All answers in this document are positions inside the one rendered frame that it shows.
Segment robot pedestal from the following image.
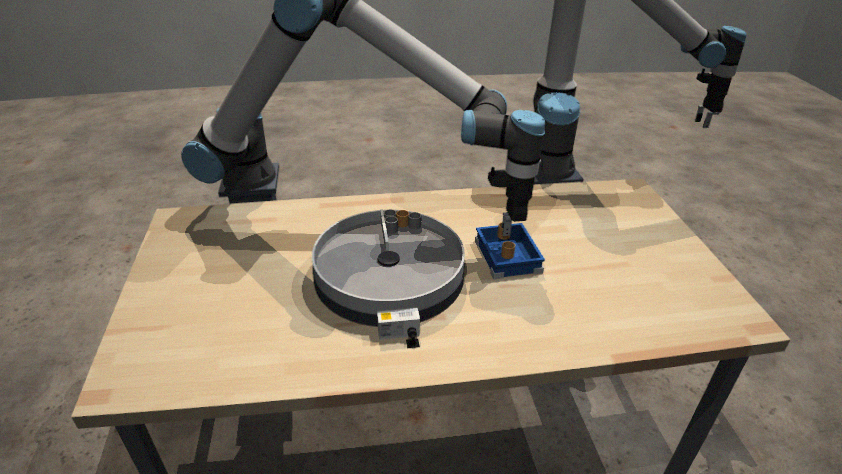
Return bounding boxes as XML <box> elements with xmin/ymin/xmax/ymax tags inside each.
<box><xmin>218</xmin><ymin>164</ymin><xmax>281</xmax><ymax>203</ymax></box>
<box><xmin>534</xmin><ymin>165</ymin><xmax>585</xmax><ymax>186</ymax></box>

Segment white control box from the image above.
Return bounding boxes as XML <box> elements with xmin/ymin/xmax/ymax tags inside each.
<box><xmin>376</xmin><ymin>307</ymin><xmax>423</xmax><ymax>351</ymax></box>

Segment blue crate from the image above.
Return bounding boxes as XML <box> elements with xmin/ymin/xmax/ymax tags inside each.
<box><xmin>474</xmin><ymin>222</ymin><xmax>546</xmax><ymax>278</ymax></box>

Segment grey turntable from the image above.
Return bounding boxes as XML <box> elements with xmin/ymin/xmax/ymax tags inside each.
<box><xmin>311</xmin><ymin>209</ymin><xmax>466</xmax><ymax>327</ymax></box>

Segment wooden table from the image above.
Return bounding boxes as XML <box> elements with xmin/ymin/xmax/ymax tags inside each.
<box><xmin>70</xmin><ymin>178</ymin><xmax>791</xmax><ymax>474</ymax></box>

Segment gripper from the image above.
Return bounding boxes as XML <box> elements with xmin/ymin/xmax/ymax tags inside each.
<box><xmin>695</xmin><ymin>76</ymin><xmax>733</xmax><ymax>129</ymax></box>
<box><xmin>501</xmin><ymin>176</ymin><xmax>536</xmax><ymax>235</ymax></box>

